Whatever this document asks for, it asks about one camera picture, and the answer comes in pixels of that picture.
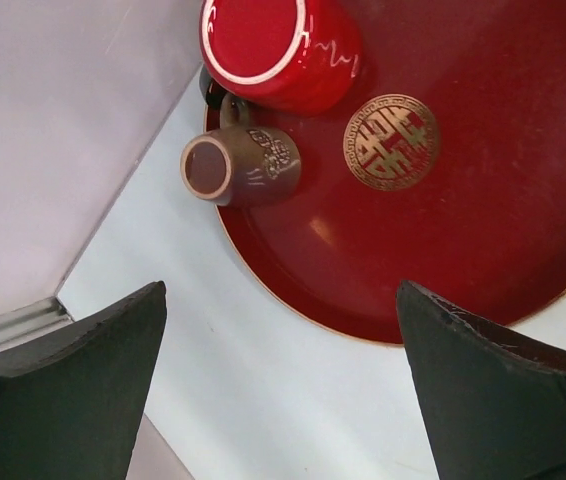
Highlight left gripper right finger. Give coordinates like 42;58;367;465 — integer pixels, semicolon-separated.
396;281;566;479

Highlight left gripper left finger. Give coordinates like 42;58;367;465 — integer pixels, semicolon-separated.
0;281;167;479

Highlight brown patterned mug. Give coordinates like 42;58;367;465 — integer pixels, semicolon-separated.
180;93;302;208

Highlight large red mug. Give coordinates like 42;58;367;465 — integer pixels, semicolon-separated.
199;0;363;116

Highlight round red tray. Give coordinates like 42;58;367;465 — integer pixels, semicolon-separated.
218;1;566;344

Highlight aluminium corner post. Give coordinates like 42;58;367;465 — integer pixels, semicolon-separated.
0;297;74;351

